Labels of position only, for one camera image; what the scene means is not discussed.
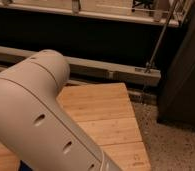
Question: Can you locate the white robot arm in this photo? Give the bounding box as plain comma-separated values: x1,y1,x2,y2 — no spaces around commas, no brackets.
0,50,122,171

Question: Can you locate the metal diagonal rod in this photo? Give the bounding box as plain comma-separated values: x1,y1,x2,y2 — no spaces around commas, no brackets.
145,0,179,73

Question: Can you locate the dark cabinet on right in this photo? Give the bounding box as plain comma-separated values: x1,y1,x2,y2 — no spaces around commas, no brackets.
157,0,195,128

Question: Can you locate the blue cloth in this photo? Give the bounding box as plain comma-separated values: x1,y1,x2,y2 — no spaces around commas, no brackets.
18,161,33,171

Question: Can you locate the white window frame ledge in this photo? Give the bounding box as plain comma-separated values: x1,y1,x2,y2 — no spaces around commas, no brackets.
0,0,193,27

